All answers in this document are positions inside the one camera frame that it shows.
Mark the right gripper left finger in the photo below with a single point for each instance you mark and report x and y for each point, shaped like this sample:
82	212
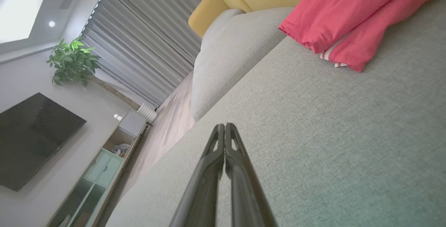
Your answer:
202	199

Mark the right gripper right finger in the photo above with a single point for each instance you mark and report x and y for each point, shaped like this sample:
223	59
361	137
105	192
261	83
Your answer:
247	199

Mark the red shorts with white stripe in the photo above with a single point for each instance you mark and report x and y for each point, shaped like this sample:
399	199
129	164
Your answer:
348	7

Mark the grey plush toy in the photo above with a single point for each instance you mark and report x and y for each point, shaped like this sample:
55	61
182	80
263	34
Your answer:
122	148

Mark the pale green television cabinet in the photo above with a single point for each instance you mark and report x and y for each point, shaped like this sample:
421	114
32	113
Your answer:
104	171

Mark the white ribbed plant pot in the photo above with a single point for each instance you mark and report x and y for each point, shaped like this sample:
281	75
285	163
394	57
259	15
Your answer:
147	112

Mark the grey fabric sofa seat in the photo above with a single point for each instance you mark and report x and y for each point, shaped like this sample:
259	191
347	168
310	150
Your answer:
331	133

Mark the small white ornament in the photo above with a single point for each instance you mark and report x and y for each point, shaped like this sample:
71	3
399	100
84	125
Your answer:
117	117

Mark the grey sofa back cushion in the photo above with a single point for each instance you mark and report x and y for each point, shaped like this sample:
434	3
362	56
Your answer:
230	52

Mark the black flat television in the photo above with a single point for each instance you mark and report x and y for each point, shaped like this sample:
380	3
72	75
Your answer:
35	140

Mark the grey pleated curtain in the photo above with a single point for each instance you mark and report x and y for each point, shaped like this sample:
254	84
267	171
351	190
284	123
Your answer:
146	28

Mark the green leafy house plant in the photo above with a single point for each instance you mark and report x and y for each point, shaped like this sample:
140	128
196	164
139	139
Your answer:
71	63

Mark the bright ceiling light panel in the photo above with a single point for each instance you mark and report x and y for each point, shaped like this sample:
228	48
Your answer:
21	4

